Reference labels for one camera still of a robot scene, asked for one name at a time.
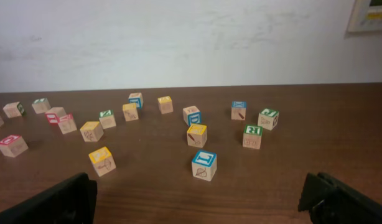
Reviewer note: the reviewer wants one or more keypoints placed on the beige wall control panel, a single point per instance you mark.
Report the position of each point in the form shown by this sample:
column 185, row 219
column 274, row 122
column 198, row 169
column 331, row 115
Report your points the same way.
column 366, row 16

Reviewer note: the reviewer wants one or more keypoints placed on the green L letter block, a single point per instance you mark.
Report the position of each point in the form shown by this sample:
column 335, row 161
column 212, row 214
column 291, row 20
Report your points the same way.
column 41, row 105

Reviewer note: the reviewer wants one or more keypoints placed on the blue side far block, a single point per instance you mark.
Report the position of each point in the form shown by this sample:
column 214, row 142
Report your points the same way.
column 137, row 99

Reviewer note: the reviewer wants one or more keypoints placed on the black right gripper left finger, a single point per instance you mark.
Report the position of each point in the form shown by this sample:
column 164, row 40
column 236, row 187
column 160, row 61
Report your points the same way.
column 71, row 201

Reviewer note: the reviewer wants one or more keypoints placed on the yellow top far block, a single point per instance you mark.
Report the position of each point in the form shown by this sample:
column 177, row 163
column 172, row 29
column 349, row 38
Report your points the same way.
column 165, row 104

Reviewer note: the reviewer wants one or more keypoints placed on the red A tilted block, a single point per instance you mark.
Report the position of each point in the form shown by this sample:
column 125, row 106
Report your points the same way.
column 67, row 124

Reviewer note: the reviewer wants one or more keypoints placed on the blue D side block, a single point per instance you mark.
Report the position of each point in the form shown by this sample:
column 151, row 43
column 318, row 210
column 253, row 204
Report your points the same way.
column 192, row 115

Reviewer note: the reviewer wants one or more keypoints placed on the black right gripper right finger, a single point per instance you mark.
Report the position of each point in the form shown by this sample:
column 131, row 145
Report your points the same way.
column 328, row 200

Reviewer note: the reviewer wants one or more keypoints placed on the red O letter block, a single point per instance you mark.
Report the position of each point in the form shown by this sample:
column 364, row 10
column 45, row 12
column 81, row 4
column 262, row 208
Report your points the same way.
column 13, row 145

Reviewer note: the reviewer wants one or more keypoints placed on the red side plain block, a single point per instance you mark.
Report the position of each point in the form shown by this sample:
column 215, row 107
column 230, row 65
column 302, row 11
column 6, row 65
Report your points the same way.
column 54, row 114

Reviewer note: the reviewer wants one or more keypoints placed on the yellow block beside Z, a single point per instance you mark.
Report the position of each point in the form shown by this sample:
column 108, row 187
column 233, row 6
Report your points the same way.
column 130, row 112

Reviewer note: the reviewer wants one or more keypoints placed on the blue L letter block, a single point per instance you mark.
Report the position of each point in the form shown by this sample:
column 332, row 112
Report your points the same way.
column 204, row 165

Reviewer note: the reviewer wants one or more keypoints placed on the plain wooden top block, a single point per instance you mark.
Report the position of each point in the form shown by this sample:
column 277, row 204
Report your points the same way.
column 14, row 109

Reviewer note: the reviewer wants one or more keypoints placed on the yellow pencil picture block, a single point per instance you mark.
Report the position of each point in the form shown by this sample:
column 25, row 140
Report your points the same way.
column 197, row 135

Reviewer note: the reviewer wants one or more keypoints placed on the yellow umbrella picture block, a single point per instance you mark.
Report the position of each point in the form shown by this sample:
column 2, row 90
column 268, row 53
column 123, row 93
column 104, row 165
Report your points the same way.
column 102, row 161

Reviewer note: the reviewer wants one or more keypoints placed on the blue X letter block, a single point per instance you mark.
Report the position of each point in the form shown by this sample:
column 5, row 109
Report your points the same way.
column 238, row 110

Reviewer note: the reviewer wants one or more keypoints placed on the green Z letter block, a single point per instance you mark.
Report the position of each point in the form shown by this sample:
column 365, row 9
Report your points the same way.
column 107, row 119

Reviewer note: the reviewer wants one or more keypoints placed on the green J letter block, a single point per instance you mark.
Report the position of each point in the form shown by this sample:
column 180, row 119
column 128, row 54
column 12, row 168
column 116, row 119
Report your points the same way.
column 268, row 118

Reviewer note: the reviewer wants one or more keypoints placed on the yellow block near P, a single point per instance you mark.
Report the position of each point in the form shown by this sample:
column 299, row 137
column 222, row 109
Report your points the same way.
column 92, row 131

